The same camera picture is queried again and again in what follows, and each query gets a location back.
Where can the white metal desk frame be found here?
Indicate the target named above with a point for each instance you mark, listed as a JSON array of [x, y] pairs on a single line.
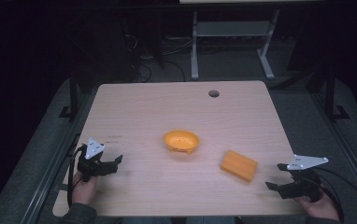
[[229, 28]]

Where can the grey metal rail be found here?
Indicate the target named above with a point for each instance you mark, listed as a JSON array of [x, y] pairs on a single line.
[[348, 149], [50, 174]]

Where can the person's left hand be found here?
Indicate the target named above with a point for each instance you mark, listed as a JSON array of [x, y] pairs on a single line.
[[84, 191]]

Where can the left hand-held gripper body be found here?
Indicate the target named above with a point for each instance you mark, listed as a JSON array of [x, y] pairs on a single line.
[[92, 166]]

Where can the orange bowl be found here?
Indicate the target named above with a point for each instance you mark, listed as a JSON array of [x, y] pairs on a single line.
[[181, 141]]

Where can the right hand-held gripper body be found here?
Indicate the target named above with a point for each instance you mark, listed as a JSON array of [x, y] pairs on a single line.
[[306, 185]]

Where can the black metal stand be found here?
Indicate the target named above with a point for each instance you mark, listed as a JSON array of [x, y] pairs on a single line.
[[331, 99], [73, 99]]

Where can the orange rectangular block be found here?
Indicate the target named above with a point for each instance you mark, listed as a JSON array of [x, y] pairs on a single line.
[[239, 165]]

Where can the person's right hand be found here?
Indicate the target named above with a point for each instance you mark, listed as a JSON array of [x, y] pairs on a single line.
[[321, 209]]

